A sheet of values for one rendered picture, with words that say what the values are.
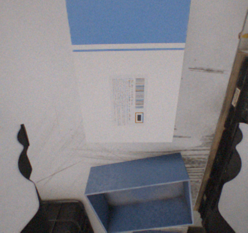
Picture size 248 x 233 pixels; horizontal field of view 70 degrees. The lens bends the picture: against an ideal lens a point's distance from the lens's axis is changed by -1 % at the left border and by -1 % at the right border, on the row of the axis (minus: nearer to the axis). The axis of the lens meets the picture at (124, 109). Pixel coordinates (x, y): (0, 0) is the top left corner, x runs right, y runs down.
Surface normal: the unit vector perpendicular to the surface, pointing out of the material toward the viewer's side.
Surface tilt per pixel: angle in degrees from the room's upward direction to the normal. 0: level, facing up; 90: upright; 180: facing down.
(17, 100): 0
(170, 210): 90
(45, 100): 0
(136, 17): 0
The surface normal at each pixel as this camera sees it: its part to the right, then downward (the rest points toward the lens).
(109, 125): -0.02, 0.48
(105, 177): -0.24, -0.85
